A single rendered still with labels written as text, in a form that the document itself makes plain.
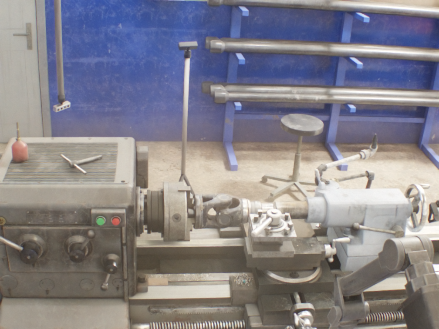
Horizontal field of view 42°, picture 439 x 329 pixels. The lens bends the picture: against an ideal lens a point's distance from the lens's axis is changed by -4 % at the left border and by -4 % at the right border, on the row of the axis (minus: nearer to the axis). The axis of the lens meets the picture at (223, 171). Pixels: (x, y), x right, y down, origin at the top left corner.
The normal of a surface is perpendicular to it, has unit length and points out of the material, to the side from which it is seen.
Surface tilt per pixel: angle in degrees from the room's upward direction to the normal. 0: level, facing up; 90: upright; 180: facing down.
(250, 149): 0
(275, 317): 90
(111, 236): 90
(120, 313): 32
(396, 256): 88
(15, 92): 90
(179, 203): 43
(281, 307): 0
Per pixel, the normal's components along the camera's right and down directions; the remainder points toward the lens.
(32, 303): 0.06, -0.88
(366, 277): -0.96, 0.08
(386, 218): 0.13, 0.24
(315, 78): 0.11, 0.47
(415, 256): 0.20, -0.53
